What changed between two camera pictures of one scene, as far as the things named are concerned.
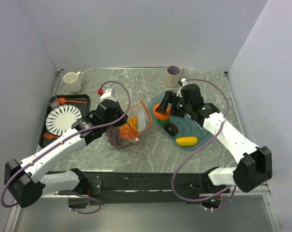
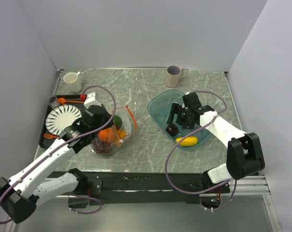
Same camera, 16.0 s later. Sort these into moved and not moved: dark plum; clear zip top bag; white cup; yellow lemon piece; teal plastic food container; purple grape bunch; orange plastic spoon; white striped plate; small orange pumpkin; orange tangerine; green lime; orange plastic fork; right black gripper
Moved: small orange pumpkin; clear zip top bag; right black gripper; green lime; yellow lemon piece; purple grape bunch; orange tangerine
Not moved: white striped plate; teal plastic food container; orange plastic spoon; orange plastic fork; white cup; dark plum
